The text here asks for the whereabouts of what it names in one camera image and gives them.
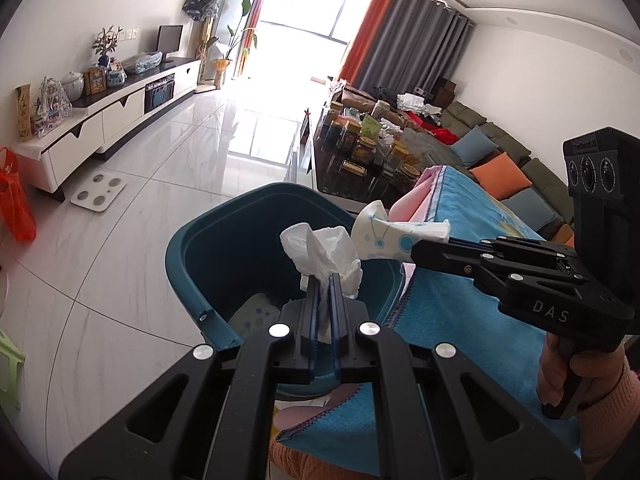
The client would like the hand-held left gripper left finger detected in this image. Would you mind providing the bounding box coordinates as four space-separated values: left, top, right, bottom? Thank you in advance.
59 276 321 480

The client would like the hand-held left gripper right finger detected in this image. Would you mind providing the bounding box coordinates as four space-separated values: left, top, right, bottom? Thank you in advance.
330 273 586 480

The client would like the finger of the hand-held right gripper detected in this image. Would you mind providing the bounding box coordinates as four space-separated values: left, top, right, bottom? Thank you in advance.
444 237 577 262
412 241 589 302

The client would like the white tissue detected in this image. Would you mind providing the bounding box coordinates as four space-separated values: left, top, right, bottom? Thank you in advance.
280 222 363 346

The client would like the teal plastic bin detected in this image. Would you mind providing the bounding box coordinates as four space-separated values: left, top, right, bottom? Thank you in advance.
165 182 408 396

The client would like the person's right forearm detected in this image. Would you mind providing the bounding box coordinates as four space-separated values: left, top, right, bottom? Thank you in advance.
580 357 640 467

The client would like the person's right hand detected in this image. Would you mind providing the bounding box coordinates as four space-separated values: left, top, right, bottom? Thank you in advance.
537 332 631 408

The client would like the blue cushion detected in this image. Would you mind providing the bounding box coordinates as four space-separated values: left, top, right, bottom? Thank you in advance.
450 125 501 168
500 190 563 233

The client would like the orange cushion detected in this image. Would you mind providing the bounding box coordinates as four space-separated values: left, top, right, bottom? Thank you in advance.
470 151 533 201
550 223 576 248

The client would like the blue floral blanket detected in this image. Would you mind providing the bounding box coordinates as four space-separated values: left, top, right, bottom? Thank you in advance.
270 165 583 478

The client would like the pink cloth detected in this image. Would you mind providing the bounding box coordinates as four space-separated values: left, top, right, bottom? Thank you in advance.
387 165 451 223

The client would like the red cloth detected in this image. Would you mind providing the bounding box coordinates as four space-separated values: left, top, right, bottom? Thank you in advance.
405 110 461 146

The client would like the black glass coffee table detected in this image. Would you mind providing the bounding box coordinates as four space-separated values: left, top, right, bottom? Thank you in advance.
300 105 426 206

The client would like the group of glass jars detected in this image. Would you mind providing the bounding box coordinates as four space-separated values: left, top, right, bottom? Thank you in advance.
317 100 423 191

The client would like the grey-green sofa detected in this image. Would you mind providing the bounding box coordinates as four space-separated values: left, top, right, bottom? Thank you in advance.
332 77 576 241

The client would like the orange ribbed cloth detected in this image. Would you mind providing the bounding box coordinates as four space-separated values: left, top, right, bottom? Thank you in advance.
269 437 383 480

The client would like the white clothes pile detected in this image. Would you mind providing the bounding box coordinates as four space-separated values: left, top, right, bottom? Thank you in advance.
397 92 443 113

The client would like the dark brown box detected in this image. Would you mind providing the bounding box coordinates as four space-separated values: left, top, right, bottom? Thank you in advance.
432 77 458 108

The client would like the grey curtain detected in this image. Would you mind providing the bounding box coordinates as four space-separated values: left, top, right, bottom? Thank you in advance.
352 0 473 106

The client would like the white bathroom scale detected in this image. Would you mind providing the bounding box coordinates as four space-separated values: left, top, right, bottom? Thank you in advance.
70 172 128 212

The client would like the tall leafy potted plant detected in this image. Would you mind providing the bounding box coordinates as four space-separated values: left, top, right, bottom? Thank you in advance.
202 0 261 86

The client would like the black stereo unit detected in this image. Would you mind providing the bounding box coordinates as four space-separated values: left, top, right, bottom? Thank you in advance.
144 74 176 113

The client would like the large window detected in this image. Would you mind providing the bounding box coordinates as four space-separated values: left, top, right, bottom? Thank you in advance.
250 0 386 81

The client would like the white and black TV cabinet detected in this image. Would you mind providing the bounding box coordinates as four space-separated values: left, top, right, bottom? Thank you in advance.
12 55 203 193

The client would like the clear plastic wrapped bundle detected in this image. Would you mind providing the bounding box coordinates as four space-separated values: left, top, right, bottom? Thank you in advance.
121 51 163 73

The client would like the green plastic stool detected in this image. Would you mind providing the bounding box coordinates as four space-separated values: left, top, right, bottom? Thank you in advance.
0 327 26 411

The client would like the black computer monitor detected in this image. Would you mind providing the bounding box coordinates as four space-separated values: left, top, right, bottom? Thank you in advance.
156 24 184 63

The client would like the orange plastic bag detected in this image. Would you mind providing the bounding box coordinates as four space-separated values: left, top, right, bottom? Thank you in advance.
0 146 38 242

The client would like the white standing air conditioner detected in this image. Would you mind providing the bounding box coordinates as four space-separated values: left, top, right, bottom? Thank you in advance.
210 0 263 83

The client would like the covered standing fan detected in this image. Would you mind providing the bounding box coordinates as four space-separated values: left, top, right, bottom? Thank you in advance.
182 0 223 86

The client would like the clear wrapped ornament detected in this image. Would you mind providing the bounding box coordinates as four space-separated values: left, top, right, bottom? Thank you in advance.
31 76 73 138

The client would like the small potted plant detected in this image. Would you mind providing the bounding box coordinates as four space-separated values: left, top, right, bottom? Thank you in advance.
91 26 123 68

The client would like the tan gift box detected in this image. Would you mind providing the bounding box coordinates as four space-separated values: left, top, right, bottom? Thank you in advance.
15 85 33 142

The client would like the wooden picture frame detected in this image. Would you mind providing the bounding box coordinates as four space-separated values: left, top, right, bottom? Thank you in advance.
83 66 107 96

